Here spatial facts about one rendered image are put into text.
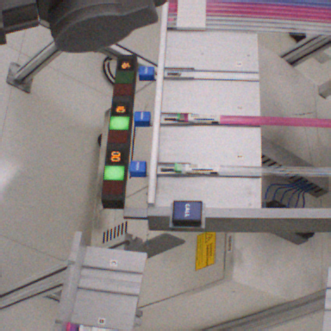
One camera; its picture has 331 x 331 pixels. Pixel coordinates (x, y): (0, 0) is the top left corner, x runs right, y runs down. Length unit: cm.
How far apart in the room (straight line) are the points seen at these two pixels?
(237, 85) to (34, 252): 83
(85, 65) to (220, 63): 97
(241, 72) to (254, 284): 46
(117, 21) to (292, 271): 120
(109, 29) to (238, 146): 80
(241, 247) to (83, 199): 71
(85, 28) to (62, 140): 162
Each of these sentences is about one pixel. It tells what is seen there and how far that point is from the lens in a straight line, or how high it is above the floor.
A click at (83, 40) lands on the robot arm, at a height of 122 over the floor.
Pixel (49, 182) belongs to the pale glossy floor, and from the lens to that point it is 222.
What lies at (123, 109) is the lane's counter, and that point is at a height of 66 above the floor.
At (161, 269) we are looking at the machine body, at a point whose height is 38.
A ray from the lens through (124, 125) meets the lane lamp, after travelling 152.
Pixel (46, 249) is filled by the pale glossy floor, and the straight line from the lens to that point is 214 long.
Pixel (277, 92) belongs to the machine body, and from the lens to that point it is 203.
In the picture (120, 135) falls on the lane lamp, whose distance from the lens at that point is 150.
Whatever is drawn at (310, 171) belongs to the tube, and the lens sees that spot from 144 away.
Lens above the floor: 170
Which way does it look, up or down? 42 degrees down
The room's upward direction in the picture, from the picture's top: 61 degrees clockwise
